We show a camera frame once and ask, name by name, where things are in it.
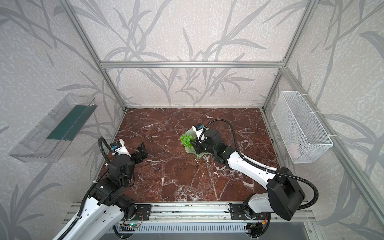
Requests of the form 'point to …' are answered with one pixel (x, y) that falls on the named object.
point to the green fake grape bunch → (185, 139)
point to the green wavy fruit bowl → (191, 131)
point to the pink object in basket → (295, 151)
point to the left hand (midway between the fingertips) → (139, 142)
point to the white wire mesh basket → (304, 137)
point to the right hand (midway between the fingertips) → (192, 135)
